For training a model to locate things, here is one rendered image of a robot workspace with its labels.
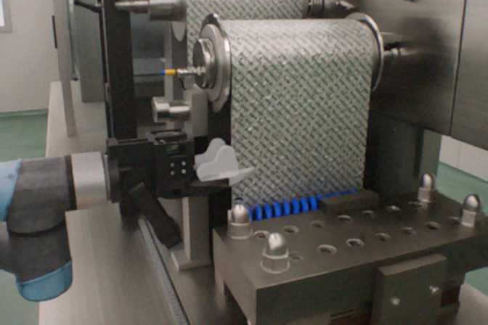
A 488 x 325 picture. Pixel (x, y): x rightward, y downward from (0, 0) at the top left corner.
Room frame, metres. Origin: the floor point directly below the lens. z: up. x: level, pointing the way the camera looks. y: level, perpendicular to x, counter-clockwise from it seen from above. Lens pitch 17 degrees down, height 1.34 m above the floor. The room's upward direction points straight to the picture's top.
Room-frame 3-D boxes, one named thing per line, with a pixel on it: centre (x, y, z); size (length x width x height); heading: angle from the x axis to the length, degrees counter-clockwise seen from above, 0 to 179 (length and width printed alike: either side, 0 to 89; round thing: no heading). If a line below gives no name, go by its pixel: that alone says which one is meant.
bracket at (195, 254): (0.73, 0.10, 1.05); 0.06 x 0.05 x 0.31; 111
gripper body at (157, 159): (0.61, 0.13, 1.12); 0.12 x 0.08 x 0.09; 111
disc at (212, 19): (0.71, 0.05, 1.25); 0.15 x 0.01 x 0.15; 21
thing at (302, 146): (0.70, -0.09, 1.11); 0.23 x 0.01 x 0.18; 111
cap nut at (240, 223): (0.59, 0.01, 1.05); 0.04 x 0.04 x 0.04
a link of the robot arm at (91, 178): (0.59, 0.21, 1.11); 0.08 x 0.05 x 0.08; 21
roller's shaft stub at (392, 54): (0.82, -0.23, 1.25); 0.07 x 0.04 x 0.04; 111
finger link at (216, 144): (0.67, 0.04, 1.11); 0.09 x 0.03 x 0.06; 112
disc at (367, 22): (0.80, -0.19, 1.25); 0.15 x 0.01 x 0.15; 21
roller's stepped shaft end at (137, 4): (0.91, 0.21, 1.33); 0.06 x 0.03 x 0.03; 111
